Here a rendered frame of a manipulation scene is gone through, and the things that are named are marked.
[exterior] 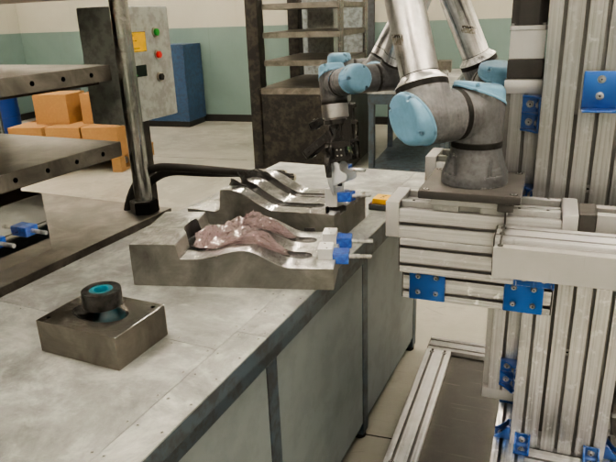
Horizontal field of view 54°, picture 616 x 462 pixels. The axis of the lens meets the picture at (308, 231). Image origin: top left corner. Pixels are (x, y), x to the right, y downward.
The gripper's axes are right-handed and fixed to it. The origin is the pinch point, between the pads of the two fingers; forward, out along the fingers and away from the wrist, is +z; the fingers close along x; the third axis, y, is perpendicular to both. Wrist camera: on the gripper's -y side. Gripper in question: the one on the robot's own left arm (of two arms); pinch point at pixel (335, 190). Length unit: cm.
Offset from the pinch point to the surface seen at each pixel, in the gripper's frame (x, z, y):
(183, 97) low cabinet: 535, -84, -444
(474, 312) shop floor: 134, 79, 10
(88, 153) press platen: -16, -18, -77
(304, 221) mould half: -6.5, 7.8, -7.8
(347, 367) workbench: 5, 56, -4
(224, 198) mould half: -7.4, -0.2, -33.8
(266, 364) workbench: -50, 33, 0
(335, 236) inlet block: -18.6, 10.3, 6.8
